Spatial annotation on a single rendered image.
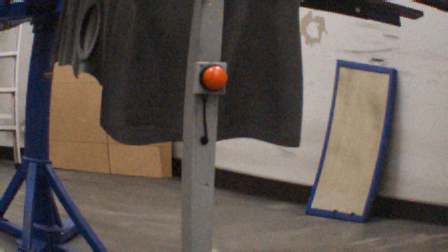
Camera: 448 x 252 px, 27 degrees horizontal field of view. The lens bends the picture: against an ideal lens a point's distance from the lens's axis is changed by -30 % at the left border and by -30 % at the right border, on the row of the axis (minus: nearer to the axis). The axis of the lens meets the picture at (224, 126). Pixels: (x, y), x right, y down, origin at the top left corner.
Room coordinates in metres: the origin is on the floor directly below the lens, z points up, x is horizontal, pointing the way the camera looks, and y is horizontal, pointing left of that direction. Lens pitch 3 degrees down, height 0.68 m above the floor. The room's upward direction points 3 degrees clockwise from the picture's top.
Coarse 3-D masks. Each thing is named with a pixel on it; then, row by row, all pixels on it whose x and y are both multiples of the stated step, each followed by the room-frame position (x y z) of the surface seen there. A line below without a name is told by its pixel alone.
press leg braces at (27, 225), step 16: (16, 176) 3.55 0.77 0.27; (32, 176) 3.36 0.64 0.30; (48, 176) 3.42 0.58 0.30; (16, 192) 3.60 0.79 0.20; (32, 192) 3.31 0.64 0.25; (64, 192) 3.40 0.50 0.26; (0, 208) 3.64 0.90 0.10; (32, 208) 3.26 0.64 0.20; (64, 208) 3.38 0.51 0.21; (32, 224) 3.23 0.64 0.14; (80, 224) 3.33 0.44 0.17; (32, 240) 3.18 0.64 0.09; (96, 240) 3.31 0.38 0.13
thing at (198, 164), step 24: (216, 0) 1.97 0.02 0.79; (192, 24) 1.99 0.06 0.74; (216, 24) 1.97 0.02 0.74; (192, 48) 1.98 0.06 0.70; (216, 48) 1.97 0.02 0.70; (192, 72) 1.97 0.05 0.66; (192, 96) 1.96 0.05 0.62; (216, 96) 1.97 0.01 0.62; (192, 120) 1.96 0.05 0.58; (216, 120) 1.97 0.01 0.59; (192, 144) 1.96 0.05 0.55; (192, 168) 1.96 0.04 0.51; (192, 192) 1.96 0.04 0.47; (192, 216) 1.96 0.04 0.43; (192, 240) 1.96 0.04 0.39
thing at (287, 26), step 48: (144, 0) 2.22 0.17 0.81; (192, 0) 2.26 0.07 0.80; (240, 0) 2.31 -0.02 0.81; (288, 0) 2.35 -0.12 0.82; (144, 48) 2.23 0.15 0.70; (240, 48) 2.33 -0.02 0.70; (288, 48) 2.36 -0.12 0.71; (144, 96) 2.24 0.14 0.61; (240, 96) 2.33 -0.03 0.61; (288, 96) 2.36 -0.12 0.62; (144, 144) 2.24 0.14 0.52; (288, 144) 2.36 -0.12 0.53
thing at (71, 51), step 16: (64, 0) 2.57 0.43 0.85; (80, 0) 2.44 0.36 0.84; (96, 0) 2.26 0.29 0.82; (64, 16) 2.57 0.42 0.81; (80, 16) 2.39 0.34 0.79; (96, 16) 2.27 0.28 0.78; (64, 32) 2.52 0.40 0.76; (80, 32) 2.34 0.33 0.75; (96, 32) 2.21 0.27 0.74; (64, 48) 2.51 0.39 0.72; (80, 48) 2.32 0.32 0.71; (96, 48) 2.23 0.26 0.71; (64, 64) 2.48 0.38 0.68; (80, 64) 2.31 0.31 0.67; (96, 64) 2.25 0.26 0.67
